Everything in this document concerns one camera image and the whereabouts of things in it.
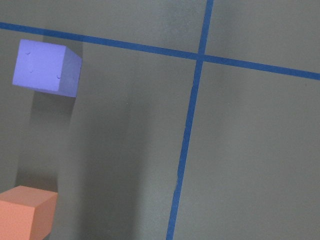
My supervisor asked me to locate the purple foam block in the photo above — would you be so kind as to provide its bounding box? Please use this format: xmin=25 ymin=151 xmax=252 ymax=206
xmin=12 ymin=39 xmax=82 ymax=98

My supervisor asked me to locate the orange foam block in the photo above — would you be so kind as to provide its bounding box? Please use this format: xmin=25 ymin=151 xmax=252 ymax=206
xmin=0 ymin=185 xmax=58 ymax=240

